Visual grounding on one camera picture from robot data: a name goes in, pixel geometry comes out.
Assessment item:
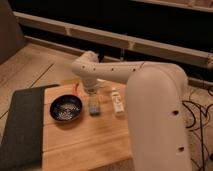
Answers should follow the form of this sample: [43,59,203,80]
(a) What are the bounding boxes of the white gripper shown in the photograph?
[82,79,100,110]

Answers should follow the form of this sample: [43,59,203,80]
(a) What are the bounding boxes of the black ceramic bowl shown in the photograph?
[50,95,82,122]

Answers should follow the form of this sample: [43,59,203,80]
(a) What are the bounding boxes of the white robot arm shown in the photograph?
[71,51,192,171]

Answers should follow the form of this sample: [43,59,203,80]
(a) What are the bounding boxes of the blue sponge block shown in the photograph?
[88,96,100,116]

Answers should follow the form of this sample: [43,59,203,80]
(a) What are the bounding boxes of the white small bottle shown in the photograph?
[111,88,124,116]

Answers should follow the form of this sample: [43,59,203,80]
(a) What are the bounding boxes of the wooden cutting board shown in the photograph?
[42,81,131,171]

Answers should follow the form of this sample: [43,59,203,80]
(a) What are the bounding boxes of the dark grey cloth mat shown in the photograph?
[0,84,56,171]

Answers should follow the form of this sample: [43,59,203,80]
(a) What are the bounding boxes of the white window rail frame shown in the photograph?
[13,11,213,69]

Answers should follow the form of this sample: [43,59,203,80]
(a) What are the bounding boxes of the black floor cables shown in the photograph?
[181,83,213,171]

